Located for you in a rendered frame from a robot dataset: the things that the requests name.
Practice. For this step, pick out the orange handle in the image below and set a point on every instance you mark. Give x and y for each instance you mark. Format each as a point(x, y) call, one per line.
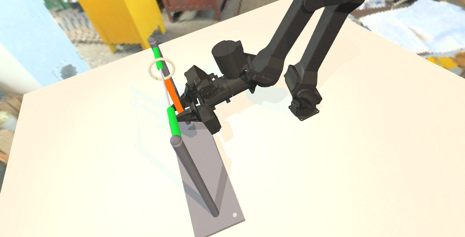
point(168, 83)

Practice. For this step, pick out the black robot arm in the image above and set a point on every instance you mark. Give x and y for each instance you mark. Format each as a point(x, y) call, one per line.
point(242, 71)

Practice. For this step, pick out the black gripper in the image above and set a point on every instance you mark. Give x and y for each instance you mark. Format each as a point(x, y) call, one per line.
point(205, 111)

